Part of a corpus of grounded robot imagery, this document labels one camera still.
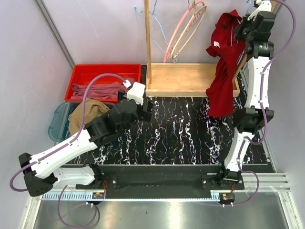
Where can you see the beige wooden hanger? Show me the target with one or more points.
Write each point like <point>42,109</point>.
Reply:
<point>188,35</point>

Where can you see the wooden rack base tray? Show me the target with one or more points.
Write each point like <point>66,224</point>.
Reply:
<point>180,79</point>

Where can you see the tan brown garment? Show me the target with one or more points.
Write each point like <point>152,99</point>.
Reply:
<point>86,112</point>

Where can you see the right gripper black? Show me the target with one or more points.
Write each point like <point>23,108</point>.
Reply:
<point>244,21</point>

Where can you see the pink plastic hanger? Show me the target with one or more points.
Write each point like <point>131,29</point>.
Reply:
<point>176,33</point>

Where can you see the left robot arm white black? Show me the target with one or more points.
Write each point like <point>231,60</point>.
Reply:
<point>43,171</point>

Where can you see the teal transparent plastic tub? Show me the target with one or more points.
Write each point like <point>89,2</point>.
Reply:
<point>58,129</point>

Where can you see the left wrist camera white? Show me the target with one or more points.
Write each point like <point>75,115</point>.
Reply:
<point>135,91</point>

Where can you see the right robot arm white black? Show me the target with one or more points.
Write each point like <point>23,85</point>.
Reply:
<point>254,30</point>

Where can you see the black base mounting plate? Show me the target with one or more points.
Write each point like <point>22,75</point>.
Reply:
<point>156,182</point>

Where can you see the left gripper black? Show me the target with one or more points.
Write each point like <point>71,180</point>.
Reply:
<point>145,115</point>

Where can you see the mauve pink garment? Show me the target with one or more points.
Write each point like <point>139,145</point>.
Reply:
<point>101,91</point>

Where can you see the left wooden rack post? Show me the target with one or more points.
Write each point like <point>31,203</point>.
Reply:
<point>148,43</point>

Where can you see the wooden rack post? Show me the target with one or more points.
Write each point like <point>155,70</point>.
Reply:
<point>243,56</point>
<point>148,43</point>

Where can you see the red pleated skirt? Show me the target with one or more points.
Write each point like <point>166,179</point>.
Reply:
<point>225,46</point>

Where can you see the aluminium rail frame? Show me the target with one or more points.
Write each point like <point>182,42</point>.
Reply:
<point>170,201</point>

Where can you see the right wooden rack post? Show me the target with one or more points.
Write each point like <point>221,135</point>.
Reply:
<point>243,56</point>

